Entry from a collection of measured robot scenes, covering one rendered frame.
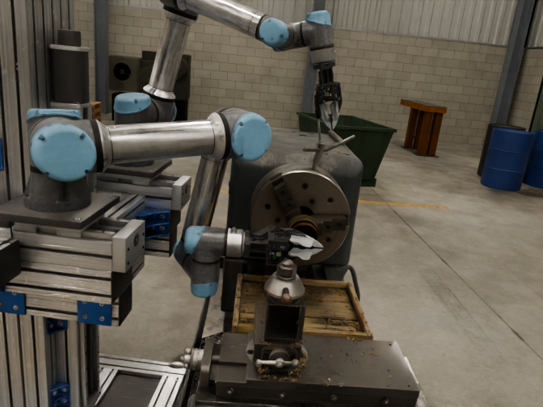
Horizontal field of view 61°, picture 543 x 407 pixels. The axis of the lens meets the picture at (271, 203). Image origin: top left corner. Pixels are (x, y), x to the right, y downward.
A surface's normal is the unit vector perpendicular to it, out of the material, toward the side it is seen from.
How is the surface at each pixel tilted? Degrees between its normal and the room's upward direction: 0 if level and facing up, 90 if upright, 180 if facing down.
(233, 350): 0
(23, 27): 90
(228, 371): 0
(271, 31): 90
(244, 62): 90
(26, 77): 90
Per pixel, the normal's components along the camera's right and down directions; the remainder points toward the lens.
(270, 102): 0.07, 0.30
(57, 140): 0.36, 0.34
